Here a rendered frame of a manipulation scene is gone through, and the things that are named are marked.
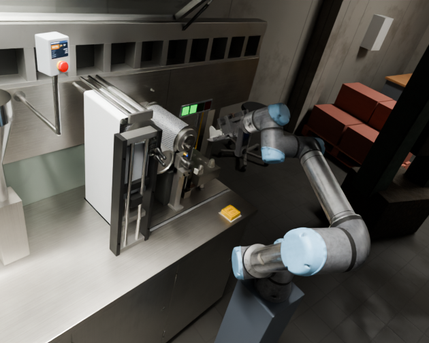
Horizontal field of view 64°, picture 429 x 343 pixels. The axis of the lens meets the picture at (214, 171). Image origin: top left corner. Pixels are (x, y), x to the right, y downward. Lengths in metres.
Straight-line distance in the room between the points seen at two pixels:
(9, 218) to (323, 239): 1.00
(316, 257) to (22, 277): 1.02
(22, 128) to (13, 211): 0.34
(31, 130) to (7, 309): 0.65
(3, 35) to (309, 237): 1.11
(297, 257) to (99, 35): 1.10
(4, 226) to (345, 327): 2.21
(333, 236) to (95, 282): 0.87
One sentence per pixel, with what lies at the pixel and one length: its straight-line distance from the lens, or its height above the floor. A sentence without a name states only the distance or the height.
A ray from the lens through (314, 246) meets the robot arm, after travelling 0.87.
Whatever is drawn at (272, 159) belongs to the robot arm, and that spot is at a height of 1.47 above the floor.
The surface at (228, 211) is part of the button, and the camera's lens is 1.69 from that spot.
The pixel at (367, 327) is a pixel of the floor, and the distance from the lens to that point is 2.85.
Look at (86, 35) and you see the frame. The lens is 1.46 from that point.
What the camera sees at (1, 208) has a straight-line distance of 1.30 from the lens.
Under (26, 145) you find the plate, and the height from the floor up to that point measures 1.20.
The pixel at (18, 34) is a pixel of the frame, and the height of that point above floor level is 1.62.
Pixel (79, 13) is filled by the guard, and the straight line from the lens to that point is 1.44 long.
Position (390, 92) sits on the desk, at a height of 0.63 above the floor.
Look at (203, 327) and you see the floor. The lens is 2.37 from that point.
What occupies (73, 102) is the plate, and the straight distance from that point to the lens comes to 1.52.
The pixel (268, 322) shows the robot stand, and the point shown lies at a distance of 1.44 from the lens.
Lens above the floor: 2.01
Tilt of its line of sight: 34 degrees down
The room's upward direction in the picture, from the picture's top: 14 degrees clockwise
